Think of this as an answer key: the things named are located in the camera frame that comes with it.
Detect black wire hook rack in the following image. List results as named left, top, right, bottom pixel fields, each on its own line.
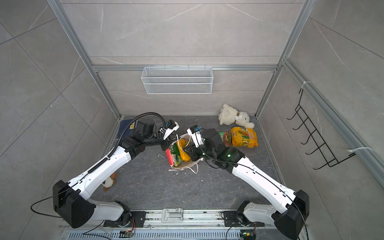
left=287, top=89, right=356, bottom=170

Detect red white paper gift bag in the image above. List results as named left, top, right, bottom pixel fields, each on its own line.
left=165, top=134, right=204, bottom=174

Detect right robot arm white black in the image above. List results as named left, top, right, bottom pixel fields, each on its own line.
left=187, top=127, right=310, bottom=240

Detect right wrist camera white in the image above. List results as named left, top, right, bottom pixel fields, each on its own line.
left=187, top=125, right=204, bottom=148

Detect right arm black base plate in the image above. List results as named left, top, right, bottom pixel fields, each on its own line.
left=221, top=211, right=265, bottom=227

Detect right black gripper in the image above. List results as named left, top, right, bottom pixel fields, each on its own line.
left=182, top=141, right=218, bottom=162

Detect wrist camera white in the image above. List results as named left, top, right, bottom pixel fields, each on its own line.
left=187, top=125, right=204, bottom=148
left=159, top=120, right=180, bottom=140

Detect white wire mesh basket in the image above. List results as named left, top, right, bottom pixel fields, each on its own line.
left=141, top=67, right=214, bottom=95

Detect white plush teddy bear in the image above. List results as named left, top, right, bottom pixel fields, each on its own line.
left=218, top=104, right=255, bottom=129

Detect blue book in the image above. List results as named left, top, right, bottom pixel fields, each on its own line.
left=116, top=119, right=137, bottom=140

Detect green snack bag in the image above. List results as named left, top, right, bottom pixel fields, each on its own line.
left=219, top=132, right=232, bottom=147

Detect small yellow snack packet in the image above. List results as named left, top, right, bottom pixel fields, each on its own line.
left=177, top=139, right=191, bottom=162

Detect brown white plush dog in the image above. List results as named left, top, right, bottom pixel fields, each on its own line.
left=102, top=172, right=118, bottom=192

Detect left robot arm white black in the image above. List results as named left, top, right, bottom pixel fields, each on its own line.
left=53, top=120, right=179, bottom=229

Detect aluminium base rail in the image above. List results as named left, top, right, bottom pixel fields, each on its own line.
left=57, top=208, right=287, bottom=240

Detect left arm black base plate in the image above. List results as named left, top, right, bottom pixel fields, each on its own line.
left=103, top=211, right=146, bottom=228

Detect yellow snack bag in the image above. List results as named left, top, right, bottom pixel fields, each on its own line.
left=231, top=127, right=259, bottom=148

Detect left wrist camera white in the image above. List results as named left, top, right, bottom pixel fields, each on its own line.
left=159, top=120, right=180, bottom=140

